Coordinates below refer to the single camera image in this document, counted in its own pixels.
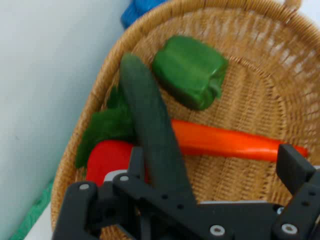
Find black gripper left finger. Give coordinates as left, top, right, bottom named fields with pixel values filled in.
left=53, top=146, right=234, bottom=240

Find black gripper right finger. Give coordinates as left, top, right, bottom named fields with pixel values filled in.
left=271, top=143, right=320, bottom=240

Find red tomato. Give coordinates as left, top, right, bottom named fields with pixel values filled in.
left=85, top=139, right=151, bottom=188

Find orange carrot with green leaves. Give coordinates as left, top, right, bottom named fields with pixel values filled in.
left=75, top=87, right=309, bottom=169

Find woven wicker basket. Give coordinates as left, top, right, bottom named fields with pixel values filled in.
left=50, top=0, right=320, bottom=240

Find dark green cucumber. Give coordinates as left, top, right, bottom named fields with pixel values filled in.
left=119, top=52, right=199, bottom=205

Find green cloth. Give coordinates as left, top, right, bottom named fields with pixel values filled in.
left=9, top=176, right=55, bottom=240

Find green bell pepper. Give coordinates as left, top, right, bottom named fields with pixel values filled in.
left=151, top=35, right=230, bottom=111

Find blue cloth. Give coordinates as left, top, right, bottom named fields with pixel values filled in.
left=120, top=0, right=165, bottom=31

